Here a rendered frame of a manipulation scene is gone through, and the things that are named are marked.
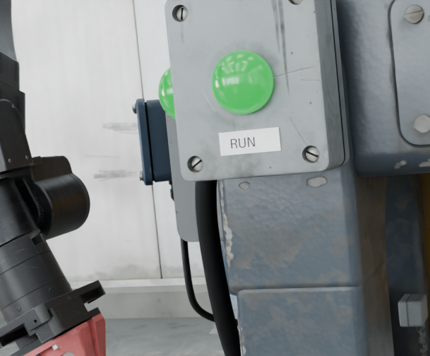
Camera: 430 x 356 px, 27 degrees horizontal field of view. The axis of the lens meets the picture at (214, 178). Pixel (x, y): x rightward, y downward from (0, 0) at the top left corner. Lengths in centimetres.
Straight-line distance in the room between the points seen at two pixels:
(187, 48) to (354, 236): 13
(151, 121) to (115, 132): 539
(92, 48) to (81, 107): 43
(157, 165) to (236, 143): 51
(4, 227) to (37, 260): 4
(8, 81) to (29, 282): 16
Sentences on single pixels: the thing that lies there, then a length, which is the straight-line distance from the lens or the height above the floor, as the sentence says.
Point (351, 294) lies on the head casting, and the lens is 46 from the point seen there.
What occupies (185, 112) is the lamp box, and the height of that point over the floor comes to 127.
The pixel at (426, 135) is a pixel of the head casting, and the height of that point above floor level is 125.
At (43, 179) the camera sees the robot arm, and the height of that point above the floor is 124.
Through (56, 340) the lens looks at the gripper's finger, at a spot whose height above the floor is 112.
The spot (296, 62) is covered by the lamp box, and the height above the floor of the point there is 129.
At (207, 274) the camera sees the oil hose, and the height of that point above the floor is 118.
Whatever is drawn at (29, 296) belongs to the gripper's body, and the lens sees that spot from 70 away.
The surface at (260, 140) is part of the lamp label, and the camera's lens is 42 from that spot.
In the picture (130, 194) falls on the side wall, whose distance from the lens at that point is 630.
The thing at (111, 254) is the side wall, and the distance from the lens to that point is 643.
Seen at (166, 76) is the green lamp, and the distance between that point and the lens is 45.
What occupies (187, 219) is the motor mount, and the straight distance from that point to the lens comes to 91.
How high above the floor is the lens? 126
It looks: 3 degrees down
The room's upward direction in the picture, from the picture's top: 6 degrees counter-clockwise
